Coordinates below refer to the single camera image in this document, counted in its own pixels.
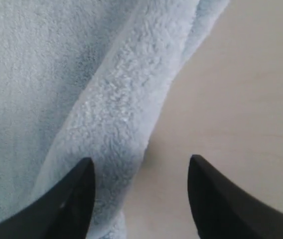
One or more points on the light blue fluffy towel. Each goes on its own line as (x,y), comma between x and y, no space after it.
(88,78)

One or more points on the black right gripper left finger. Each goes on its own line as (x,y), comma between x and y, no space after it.
(64,212)

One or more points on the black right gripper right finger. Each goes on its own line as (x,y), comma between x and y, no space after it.
(222,210)

